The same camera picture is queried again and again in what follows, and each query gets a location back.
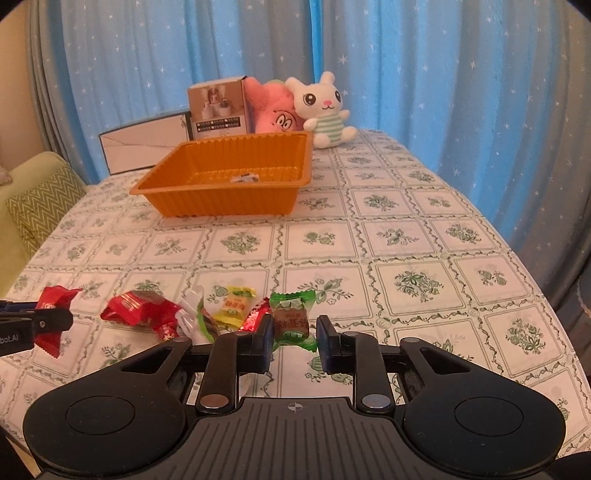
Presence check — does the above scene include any printed cardboard product box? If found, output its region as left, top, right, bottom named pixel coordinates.
left=187, top=75, right=252, bottom=140

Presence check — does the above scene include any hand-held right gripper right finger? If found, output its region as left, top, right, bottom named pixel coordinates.
left=316, top=315, right=491, bottom=415

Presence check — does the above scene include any pink plush toy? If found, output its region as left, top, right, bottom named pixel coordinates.
left=244, top=77, right=305, bottom=134

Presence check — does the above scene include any green sofa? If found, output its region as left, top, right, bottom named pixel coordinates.
left=0, top=152, right=88, bottom=296

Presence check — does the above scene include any blue star-print curtain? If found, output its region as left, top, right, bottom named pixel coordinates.
left=28, top=0, right=591, bottom=324

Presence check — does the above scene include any green candy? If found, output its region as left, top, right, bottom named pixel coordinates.
left=269, top=290, right=319, bottom=352

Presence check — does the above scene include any flat white box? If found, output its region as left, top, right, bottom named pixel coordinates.
left=98, top=112, right=191, bottom=175

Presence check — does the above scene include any yellow wrapped candy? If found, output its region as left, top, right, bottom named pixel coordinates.
left=211, top=286, right=257, bottom=330

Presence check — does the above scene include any orange plastic tray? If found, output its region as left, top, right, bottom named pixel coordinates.
left=129, top=130, right=315, bottom=217

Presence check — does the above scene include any clear snack packet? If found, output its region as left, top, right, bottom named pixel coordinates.
left=178, top=285, right=218, bottom=344

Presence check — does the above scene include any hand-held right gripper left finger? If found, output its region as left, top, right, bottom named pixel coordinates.
left=98, top=316, right=276, bottom=416

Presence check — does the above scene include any red snack packet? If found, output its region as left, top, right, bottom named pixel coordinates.
left=100, top=291, right=183, bottom=329
left=34, top=285, right=84, bottom=358

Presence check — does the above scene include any white bunny plush toy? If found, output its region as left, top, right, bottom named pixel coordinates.
left=284, top=71, right=358, bottom=148

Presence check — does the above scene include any green zigzag cushion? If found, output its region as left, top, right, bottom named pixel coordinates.
left=7, top=166, right=88, bottom=257

